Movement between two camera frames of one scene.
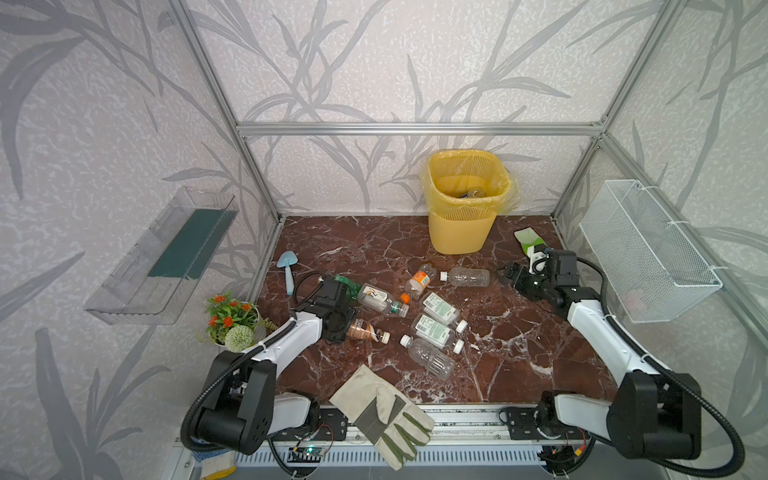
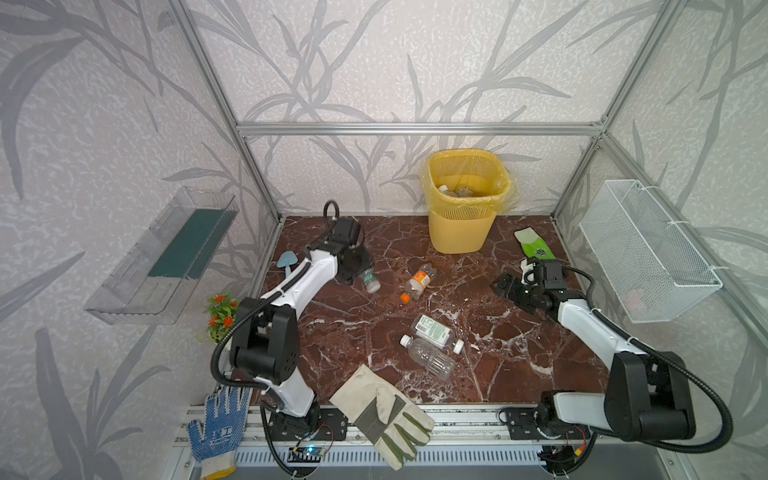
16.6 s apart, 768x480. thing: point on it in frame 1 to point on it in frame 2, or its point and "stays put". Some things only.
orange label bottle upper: (419, 282) stays put
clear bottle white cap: (467, 277) to (464, 191)
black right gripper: (525, 278) to (517, 289)
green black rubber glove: (528, 238) stays put
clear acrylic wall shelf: (157, 275) stays put
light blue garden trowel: (287, 259) stays put
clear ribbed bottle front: (433, 360) stays put
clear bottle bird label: (381, 299) to (371, 283)
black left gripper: (342, 321) to (358, 267)
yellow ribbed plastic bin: (466, 190) stays put
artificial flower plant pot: (234, 324) stays put
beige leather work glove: (384, 419) stays put
